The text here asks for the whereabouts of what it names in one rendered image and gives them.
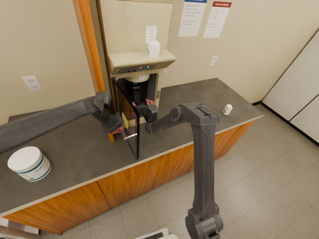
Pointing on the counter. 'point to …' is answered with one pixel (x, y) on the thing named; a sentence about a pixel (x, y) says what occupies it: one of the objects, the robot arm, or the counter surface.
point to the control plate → (136, 68)
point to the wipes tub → (30, 163)
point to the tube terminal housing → (132, 33)
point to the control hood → (138, 60)
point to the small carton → (153, 49)
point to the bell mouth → (138, 78)
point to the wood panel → (89, 45)
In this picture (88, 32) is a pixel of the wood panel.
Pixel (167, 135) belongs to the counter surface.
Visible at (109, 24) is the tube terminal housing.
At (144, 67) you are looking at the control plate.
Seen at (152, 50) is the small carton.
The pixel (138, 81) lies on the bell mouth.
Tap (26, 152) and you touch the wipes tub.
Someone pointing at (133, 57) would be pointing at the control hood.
